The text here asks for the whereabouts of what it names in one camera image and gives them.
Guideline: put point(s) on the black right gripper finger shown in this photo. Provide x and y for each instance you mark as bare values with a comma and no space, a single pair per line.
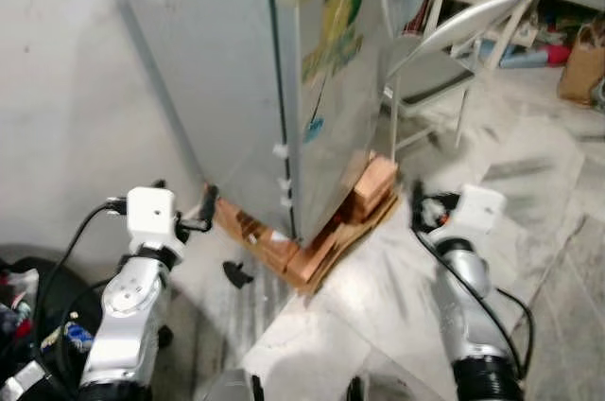
418,204

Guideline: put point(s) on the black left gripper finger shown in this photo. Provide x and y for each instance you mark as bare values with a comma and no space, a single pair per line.
208,204
158,184

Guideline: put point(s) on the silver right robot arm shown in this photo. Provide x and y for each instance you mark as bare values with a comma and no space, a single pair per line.
468,325

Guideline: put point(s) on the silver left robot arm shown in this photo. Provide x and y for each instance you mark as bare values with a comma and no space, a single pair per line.
128,316

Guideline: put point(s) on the brick and wood fridge base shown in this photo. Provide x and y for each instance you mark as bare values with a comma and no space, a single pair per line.
317,254

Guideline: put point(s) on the silver fridge with fruit print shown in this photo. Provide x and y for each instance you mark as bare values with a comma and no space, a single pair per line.
227,70

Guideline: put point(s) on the teal cylinder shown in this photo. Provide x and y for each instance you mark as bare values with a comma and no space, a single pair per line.
525,58

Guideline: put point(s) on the brown paper bag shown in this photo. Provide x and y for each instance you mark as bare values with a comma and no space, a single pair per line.
581,70

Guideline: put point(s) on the white folding chair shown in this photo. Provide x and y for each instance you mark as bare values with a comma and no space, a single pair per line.
463,23

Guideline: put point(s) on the pink red soft item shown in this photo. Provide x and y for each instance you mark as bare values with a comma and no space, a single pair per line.
560,54

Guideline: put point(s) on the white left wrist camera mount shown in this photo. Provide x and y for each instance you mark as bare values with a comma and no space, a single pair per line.
151,214

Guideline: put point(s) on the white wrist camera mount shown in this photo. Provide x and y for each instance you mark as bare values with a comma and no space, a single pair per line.
479,210
151,214

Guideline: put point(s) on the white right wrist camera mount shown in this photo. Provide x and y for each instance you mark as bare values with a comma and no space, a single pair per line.
479,210

